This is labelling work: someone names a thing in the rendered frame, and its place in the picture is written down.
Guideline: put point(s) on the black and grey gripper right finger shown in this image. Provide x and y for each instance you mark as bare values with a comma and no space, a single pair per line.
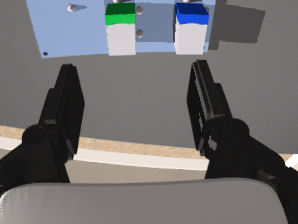
237,152

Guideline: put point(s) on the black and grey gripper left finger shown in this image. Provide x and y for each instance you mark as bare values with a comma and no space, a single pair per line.
55,136

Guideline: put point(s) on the grey block with green end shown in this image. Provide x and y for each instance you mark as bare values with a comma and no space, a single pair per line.
120,28

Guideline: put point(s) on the white block with blue end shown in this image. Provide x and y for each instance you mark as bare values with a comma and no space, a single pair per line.
191,20

